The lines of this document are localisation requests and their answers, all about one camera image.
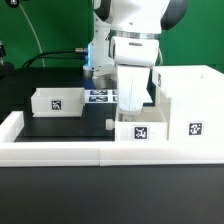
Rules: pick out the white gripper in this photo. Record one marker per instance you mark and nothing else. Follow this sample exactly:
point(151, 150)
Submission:
point(133, 59)

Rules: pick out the white drawer tray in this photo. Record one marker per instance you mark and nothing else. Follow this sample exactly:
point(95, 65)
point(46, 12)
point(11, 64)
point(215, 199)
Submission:
point(149, 125)
point(58, 102)

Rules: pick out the white drawer cabinet box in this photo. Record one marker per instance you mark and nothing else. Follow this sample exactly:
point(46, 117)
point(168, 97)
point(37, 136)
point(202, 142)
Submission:
point(192, 101)

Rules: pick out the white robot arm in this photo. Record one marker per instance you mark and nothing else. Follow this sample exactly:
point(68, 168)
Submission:
point(138, 19)

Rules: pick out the white marker tag sheet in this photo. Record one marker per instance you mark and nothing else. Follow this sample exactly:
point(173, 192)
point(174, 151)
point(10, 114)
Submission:
point(98, 96)

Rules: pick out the black raised platform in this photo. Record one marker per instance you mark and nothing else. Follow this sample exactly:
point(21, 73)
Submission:
point(15, 95)

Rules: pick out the black stand on left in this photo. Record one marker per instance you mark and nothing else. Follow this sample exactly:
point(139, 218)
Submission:
point(6, 68)

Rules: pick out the white foam border frame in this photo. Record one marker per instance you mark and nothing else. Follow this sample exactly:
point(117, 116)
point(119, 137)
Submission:
point(35, 154)

